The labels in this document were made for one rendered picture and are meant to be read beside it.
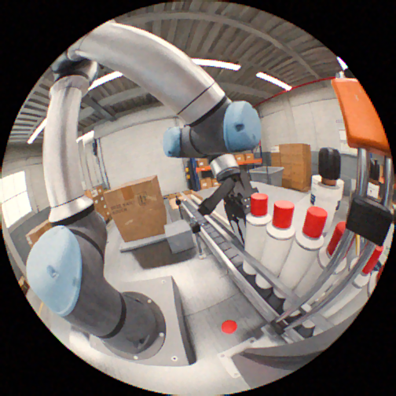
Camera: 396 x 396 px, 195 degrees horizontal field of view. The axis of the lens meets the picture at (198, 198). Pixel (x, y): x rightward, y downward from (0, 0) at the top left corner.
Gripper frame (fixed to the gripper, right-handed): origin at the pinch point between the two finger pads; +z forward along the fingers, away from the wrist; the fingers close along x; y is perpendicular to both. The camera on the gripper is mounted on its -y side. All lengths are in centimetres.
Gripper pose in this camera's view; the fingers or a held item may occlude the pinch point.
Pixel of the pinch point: (246, 246)
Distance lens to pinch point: 32.4
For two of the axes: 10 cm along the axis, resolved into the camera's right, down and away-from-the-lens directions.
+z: 3.2, 9.3, -1.8
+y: 9.2, -2.6, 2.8
